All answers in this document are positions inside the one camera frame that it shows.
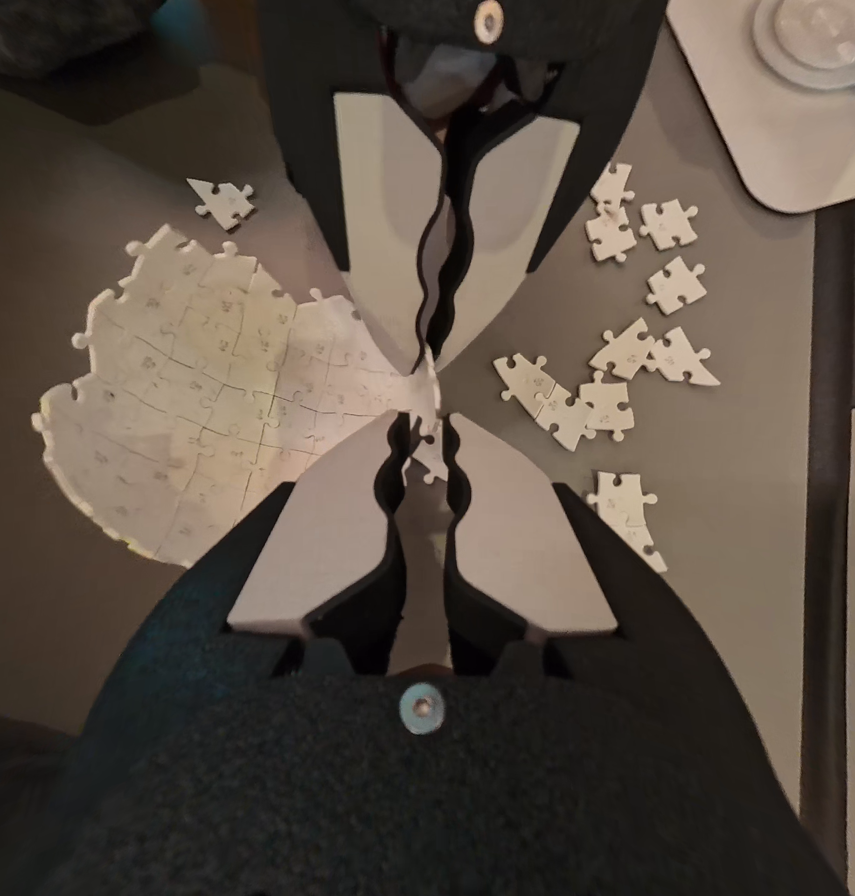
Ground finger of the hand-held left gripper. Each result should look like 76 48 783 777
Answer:
431 112 585 371
330 89 452 368

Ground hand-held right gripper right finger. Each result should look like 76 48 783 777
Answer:
435 413 621 673

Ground single white puzzle piece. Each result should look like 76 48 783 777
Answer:
187 178 257 233
404 420 456 485

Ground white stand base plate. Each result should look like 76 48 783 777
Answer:
666 0 855 215

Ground puzzle pieces group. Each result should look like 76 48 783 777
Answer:
492 161 722 575

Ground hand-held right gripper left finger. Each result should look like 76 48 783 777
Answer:
229 409 417 676

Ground partly built white puzzle ball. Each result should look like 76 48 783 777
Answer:
33 224 442 568

